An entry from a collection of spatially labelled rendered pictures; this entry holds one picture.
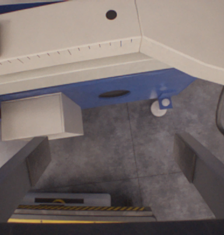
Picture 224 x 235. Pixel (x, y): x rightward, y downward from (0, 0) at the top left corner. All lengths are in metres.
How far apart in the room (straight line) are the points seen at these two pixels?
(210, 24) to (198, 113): 0.88
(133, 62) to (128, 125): 0.74
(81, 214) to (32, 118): 0.45
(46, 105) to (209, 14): 0.54
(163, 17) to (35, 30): 0.24
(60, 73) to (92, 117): 0.74
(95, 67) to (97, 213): 0.61
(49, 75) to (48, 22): 0.11
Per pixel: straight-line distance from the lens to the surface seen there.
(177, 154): 0.17
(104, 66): 0.40
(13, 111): 0.71
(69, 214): 0.84
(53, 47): 0.35
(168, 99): 0.97
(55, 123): 0.63
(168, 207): 1.20
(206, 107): 1.24
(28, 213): 0.91
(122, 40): 0.34
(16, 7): 0.51
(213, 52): 0.36
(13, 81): 0.46
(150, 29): 0.35
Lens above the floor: 1.09
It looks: 82 degrees down
